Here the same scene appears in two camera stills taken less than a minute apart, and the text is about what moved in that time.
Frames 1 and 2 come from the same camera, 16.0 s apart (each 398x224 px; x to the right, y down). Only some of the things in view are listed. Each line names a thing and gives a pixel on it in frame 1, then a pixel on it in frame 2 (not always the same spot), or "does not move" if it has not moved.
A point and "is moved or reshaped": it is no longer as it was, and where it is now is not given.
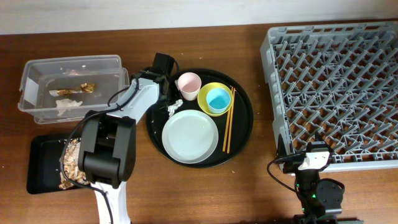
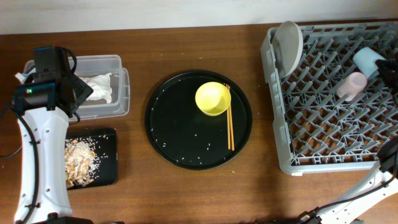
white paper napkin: x=62 y=105 is moved or reshaped
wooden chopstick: x=228 y=119 to x=228 y=126
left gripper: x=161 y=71 to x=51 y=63
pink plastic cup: x=189 y=84 to x=352 y=86
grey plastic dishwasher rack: x=339 y=81 does not move
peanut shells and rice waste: x=71 y=165 does not move
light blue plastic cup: x=218 y=100 to x=365 y=59
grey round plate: x=189 y=136 to x=287 y=43
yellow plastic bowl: x=202 y=100 does not move
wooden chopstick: x=231 y=120 is moved or reshaped
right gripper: x=294 y=164 to x=390 y=79
